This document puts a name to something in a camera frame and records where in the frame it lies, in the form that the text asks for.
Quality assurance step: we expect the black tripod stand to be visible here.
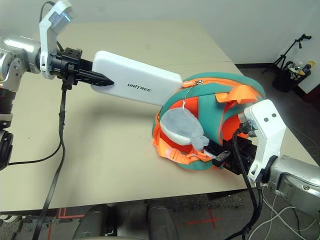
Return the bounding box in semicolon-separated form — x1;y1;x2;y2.
261;33;313;75

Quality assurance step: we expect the dark grey robot right thigh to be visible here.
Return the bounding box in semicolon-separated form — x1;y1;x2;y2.
147;201;181;240

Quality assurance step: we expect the dark grey robot thigh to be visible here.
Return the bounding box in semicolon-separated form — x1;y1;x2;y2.
72;204;116;240
147;201;181;240

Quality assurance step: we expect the black bin with bottles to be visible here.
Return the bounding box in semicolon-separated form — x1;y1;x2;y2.
271;60;312;93

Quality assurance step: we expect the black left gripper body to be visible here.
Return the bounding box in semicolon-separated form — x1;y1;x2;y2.
50;48;84;87

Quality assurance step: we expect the white Unitree pencil case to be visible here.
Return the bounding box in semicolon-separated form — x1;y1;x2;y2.
89;50;184;108

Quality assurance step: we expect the dark grey robot left thigh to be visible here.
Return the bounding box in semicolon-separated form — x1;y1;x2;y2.
72;204;116;240

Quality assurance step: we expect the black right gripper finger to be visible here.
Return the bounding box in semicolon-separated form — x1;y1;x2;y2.
202;140;228;159

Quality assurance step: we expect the orange and teal backpack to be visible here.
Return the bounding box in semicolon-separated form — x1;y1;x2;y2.
152;72;267;172

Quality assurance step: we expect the grey plush keychain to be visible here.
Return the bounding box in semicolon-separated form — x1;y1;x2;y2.
159;99;211;152

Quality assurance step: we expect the white sneaker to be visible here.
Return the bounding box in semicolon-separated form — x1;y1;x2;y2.
0;214;21;223

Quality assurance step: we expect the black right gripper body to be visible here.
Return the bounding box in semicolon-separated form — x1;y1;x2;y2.
211;138;258;176

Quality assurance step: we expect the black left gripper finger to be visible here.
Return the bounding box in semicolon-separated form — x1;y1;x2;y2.
75;69;115;88
80;58;95;70

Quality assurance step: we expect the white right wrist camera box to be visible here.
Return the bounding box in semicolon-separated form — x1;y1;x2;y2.
243;99;287;188

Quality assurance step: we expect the black table frame bar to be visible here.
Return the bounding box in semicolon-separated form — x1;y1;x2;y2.
0;208;61;218

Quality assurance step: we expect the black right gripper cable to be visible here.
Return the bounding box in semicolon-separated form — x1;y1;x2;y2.
246;184;265;233

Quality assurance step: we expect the red floor tape cross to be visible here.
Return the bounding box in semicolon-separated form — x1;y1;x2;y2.
184;208;222;230

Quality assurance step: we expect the flat black left arm cable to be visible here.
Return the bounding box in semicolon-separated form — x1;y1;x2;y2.
31;83;76;240

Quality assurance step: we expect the black right camera cable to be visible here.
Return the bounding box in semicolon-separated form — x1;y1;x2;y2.
231;121;261;240

